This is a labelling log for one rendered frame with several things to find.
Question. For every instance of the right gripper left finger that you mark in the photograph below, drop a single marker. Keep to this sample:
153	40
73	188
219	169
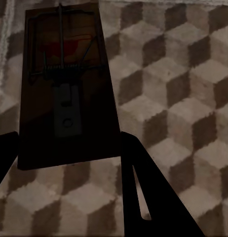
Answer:
8	151

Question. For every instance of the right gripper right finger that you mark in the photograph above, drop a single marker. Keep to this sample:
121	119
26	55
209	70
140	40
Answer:
169	216

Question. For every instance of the mousetrap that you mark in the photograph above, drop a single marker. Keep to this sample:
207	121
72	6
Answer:
68	112

